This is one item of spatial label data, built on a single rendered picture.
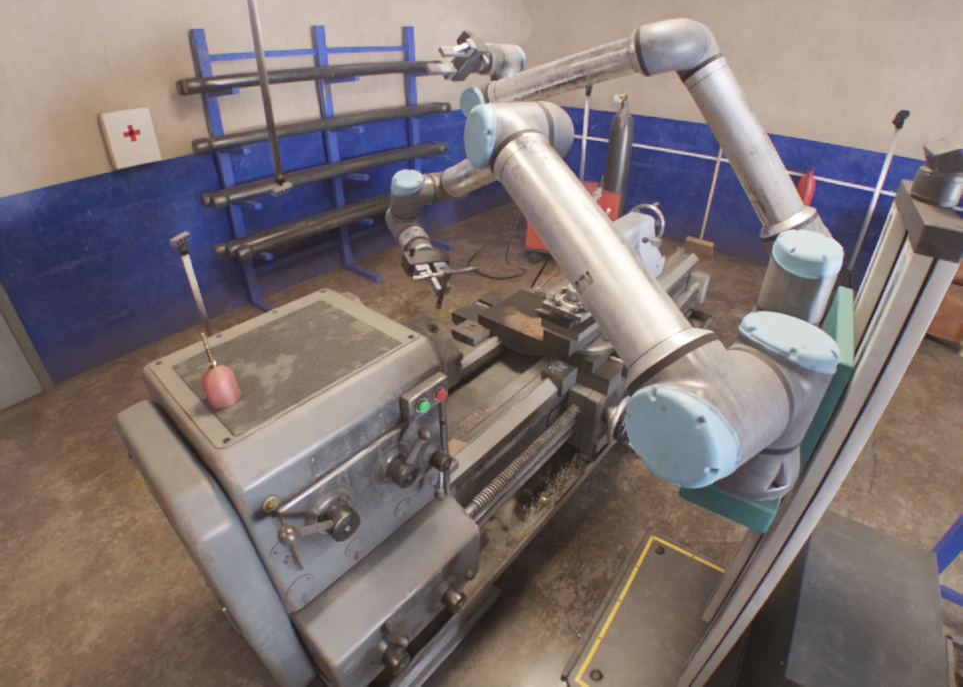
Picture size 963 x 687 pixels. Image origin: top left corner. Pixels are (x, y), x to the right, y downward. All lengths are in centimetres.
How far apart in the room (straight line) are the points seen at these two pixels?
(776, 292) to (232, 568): 128
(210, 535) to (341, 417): 32
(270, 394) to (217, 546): 30
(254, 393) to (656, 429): 78
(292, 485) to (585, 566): 158
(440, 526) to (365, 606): 29
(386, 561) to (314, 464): 42
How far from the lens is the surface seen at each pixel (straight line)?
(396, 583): 134
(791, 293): 122
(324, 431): 100
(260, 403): 104
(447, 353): 142
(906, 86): 543
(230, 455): 96
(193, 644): 239
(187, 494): 99
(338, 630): 130
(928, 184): 96
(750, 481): 87
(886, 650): 150
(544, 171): 82
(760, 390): 70
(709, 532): 260
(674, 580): 199
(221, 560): 104
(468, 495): 167
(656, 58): 124
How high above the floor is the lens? 195
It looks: 31 degrees down
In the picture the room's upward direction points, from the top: straight up
